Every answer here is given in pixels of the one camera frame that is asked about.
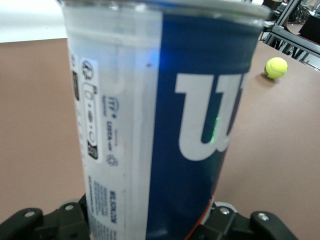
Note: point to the clear tennis ball can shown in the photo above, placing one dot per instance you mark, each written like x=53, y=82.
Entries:
x=162, y=112

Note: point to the plain yellow tennis ball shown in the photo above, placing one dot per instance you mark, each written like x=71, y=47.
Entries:
x=276, y=68

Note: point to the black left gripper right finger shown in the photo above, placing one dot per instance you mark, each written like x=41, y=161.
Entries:
x=245, y=228

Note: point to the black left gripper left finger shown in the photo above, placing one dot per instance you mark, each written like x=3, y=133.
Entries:
x=45, y=225

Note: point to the aluminium frame profile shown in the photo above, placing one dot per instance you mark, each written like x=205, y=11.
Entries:
x=287, y=31

